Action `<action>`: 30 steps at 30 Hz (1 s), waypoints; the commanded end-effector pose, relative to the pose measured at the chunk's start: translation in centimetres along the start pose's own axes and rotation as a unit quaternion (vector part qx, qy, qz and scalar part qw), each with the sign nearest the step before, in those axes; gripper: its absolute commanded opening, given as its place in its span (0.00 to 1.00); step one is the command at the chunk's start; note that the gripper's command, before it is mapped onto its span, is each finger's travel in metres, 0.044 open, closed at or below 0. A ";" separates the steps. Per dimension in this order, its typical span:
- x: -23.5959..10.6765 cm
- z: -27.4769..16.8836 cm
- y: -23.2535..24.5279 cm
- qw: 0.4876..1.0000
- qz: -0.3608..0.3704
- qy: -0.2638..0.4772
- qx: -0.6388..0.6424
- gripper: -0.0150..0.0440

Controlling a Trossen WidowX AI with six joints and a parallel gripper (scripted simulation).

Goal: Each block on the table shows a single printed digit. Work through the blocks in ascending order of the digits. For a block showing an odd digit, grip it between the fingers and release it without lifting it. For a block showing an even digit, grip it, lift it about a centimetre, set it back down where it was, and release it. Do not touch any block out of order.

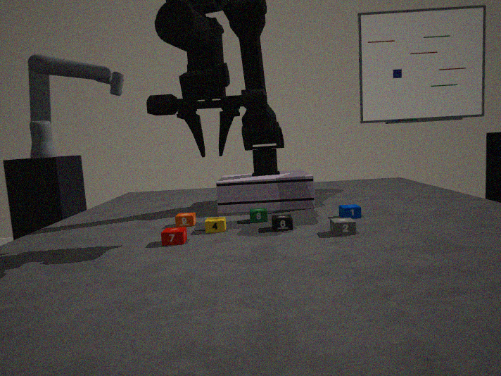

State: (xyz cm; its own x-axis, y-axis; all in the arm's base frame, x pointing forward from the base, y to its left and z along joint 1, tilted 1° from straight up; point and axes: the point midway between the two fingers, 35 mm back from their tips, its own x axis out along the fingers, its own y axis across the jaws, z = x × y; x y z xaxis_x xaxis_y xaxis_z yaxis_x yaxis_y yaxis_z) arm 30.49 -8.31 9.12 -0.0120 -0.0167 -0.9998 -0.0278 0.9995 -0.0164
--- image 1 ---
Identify red block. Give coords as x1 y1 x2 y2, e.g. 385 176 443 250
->
161 227 187 246

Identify orange block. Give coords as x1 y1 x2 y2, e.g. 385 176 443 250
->
175 213 196 227

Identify yellow block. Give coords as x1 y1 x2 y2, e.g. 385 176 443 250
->
205 217 226 233

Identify blue block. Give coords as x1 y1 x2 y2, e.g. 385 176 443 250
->
339 204 361 218

